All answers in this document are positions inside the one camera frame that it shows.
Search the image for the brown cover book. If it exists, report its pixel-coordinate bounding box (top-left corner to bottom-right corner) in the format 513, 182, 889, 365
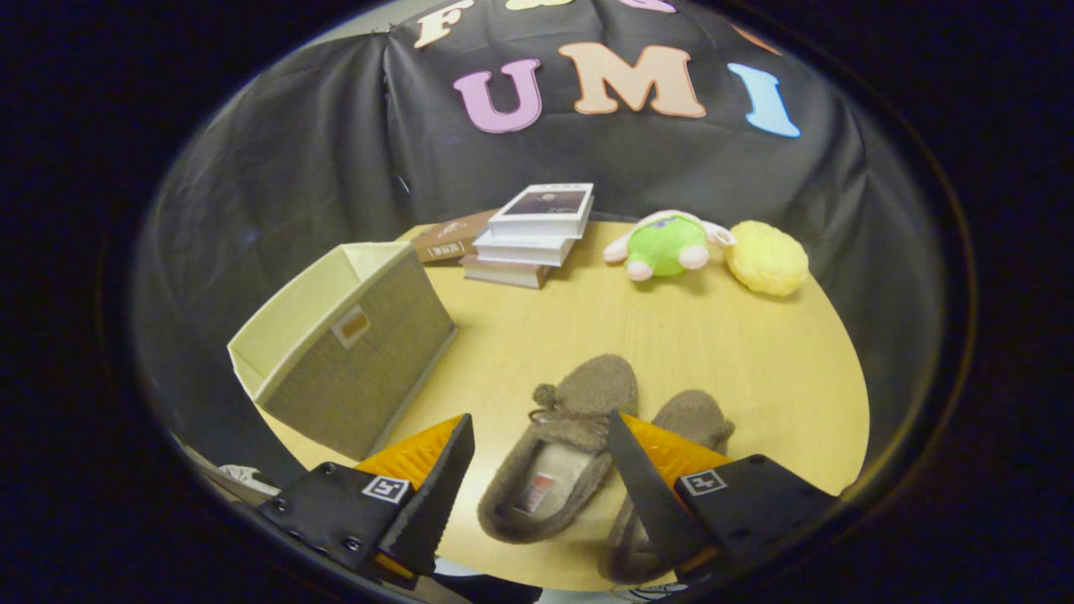
409, 210, 501, 265

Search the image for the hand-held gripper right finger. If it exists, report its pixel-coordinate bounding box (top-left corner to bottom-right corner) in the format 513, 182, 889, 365
606, 410, 842, 586

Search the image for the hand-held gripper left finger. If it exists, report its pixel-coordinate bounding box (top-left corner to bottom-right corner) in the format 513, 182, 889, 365
257, 413, 477, 590

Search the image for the yellow plush toy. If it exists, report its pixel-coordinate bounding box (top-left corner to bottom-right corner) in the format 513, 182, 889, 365
725, 220, 811, 298

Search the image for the white book with portrait cover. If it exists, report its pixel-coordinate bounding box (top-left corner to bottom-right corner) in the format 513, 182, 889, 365
487, 182, 595, 240

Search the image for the grey fabric storage box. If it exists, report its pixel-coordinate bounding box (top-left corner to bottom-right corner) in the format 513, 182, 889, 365
227, 242, 459, 461

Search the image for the grey brown book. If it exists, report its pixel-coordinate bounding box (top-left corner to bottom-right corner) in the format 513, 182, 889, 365
461, 254, 555, 291

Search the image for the green and pink plush toy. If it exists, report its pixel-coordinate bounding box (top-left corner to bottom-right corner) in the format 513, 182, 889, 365
602, 210, 736, 283

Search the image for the brown fuzzy shoe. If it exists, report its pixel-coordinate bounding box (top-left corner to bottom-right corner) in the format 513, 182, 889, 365
598, 389, 737, 586
478, 353, 639, 544

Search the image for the plain white book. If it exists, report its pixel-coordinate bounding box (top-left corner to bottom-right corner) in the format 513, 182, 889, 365
472, 225, 581, 268

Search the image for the person's white sneaker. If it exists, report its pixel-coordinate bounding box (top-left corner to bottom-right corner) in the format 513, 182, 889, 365
218, 464, 283, 498

